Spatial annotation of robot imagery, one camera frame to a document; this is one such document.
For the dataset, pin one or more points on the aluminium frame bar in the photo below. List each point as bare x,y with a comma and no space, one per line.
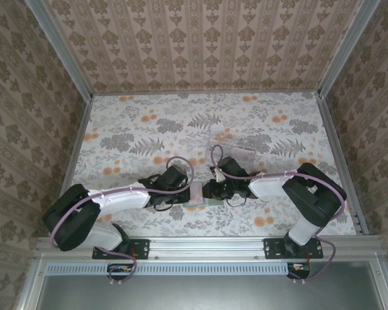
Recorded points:
381,287
29,284

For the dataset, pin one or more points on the aluminium frame post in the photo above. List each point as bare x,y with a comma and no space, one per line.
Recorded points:
347,48
63,48

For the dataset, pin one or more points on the aluminium table end rail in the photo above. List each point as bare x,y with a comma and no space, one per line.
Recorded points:
207,93

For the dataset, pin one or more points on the pink floral card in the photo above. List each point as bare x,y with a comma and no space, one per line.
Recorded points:
197,193
242,154

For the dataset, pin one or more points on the black connector board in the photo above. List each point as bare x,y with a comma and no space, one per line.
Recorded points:
299,269
119,270

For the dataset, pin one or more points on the aluminium table side rail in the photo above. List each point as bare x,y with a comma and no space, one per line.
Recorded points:
341,161
73,161

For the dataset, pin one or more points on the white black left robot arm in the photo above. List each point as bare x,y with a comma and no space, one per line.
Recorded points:
126,198

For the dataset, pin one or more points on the clear plastic bag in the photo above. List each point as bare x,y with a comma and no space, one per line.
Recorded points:
239,139

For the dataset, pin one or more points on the grey metal panel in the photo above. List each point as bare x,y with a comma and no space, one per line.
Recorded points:
197,294

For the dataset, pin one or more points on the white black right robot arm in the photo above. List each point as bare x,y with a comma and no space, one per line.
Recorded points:
268,187

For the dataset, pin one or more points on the floral print tablecloth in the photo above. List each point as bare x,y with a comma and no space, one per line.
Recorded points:
132,129

